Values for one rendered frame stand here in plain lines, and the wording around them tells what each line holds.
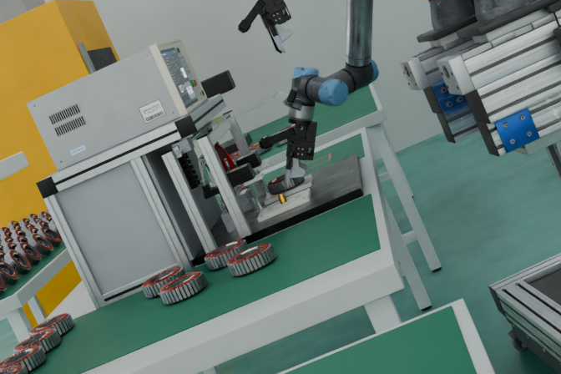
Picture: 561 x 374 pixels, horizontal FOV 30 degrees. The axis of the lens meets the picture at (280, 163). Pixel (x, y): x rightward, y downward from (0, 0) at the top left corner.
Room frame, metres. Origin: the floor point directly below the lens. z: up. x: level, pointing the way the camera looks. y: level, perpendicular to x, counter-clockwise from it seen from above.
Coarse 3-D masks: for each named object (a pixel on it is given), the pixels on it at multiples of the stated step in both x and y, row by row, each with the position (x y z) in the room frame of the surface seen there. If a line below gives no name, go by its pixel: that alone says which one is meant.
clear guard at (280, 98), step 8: (272, 96) 2.82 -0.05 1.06; (280, 96) 2.85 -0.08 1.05; (248, 104) 2.94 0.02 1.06; (256, 104) 2.76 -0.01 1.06; (288, 104) 2.72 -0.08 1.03; (296, 104) 2.80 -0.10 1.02; (232, 112) 2.92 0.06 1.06; (240, 112) 2.74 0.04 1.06; (224, 120) 2.74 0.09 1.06; (208, 128) 2.74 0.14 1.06
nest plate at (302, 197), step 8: (304, 192) 2.88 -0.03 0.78; (288, 200) 2.86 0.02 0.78; (296, 200) 2.80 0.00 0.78; (304, 200) 2.78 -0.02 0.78; (264, 208) 2.92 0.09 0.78; (272, 208) 2.85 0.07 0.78; (280, 208) 2.79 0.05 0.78; (288, 208) 2.78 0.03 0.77; (264, 216) 2.79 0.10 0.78; (272, 216) 2.79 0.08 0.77
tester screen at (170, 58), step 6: (162, 54) 2.82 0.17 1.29; (168, 54) 2.90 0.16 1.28; (174, 54) 3.01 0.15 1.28; (168, 60) 2.86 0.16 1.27; (174, 60) 2.97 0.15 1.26; (168, 66) 2.83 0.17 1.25; (174, 66) 2.92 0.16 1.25; (180, 66) 3.02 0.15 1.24; (174, 72) 2.88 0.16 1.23; (174, 78) 2.84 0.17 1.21; (180, 78) 2.93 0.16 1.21; (186, 78) 3.02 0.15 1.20; (186, 90) 2.93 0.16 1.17; (180, 96) 2.81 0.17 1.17; (186, 102) 2.86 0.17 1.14
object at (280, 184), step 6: (282, 174) 3.14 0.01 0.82; (270, 180) 3.13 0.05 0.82; (276, 180) 3.12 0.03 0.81; (282, 180) 3.05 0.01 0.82; (294, 180) 3.05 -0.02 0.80; (300, 180) 3.06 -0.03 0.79; (270, 186) 3.07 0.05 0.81; (276, 186) 3.05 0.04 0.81; (282, 186) 3.05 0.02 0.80; (294, 186) 3.05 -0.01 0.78; (270, 192) 3.08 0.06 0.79; (276, 192) 3.06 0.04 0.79
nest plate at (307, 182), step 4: (308, 176) 3.15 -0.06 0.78; (312, 176) 3.16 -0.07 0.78; (304, 180) 3.10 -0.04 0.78; (308, 180) 3.06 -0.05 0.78; (312, 180) 3.10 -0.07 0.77; (300, 184) 3.05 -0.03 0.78; (304, 184) 3.02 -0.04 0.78; (308, 184) 3.02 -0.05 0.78; (292, 188) 3.05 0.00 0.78; (296, 188) 3.02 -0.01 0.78; (300, 188) 3.02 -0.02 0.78; (304, 188) 3.02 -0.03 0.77; (284, 192) 3.05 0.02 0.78; (288, 192) 3.03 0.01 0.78; (292, 192) 3.02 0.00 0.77; (268, 196) 3.10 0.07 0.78; (272, 196) 3.07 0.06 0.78; (276, 196) 3.03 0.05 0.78; (268, 200) 3.03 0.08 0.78; (272, 200) 3.03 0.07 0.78; (276, 200) 3.03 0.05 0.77; (268, 204) 3.03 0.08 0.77
